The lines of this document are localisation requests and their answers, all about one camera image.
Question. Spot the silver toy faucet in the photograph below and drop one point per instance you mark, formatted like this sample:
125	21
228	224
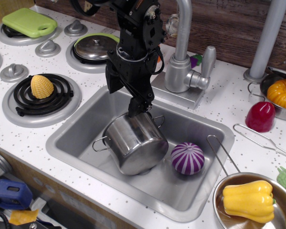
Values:
181	84

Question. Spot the silver toy sink basin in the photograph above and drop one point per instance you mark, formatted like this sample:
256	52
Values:
174	195

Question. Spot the grey stove knob back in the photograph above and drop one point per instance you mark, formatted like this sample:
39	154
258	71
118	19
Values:
75	29

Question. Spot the steel pot at right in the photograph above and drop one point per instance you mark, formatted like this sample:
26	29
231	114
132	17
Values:
264	83

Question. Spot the grey stove knob front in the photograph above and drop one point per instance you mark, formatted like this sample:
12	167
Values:
14	73

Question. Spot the yellow toy corn piece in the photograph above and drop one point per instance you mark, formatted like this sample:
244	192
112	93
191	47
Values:
41	87

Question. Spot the grey stove knob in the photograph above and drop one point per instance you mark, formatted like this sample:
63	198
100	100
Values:
47	49
14	73
75	29

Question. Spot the steel pot lid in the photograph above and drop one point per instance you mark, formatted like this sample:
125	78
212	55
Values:
94	47

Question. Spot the yellow toy bell pepper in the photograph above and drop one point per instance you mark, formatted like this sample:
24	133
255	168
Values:
252	200

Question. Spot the stainless steel pot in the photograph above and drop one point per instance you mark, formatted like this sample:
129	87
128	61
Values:
136	144

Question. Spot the yellow tape piece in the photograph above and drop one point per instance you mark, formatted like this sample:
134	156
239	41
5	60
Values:
20	217

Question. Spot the purple striped toy onion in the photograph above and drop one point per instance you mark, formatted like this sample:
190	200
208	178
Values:
187	158

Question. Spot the steel frying pan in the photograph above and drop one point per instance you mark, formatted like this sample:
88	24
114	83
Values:
234	222

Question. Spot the wire handle utensil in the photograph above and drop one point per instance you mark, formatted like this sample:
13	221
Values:
258	138

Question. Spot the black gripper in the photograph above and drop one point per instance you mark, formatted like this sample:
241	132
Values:
135	77

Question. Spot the purple green toy eggplant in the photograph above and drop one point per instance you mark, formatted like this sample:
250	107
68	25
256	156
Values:
196	60

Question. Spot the grey stove knob middle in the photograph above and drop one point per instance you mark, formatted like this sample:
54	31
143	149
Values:
47	49

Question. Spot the red toy bell pepper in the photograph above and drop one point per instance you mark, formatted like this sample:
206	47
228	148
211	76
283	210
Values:
261	117

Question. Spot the black coil burner front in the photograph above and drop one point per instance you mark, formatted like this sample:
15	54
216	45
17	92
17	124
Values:
21	108

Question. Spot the grey vertical pole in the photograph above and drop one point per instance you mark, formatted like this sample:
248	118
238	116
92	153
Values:
270	31

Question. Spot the orange toy pumpkin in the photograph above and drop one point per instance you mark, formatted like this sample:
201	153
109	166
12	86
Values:
276	93

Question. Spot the green cutting board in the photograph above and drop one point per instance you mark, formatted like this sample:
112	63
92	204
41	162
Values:
30	23

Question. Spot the blue clamp tool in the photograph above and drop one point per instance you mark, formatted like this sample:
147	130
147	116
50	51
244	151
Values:
14	195

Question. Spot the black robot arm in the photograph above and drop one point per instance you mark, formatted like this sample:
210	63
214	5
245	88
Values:
141	28

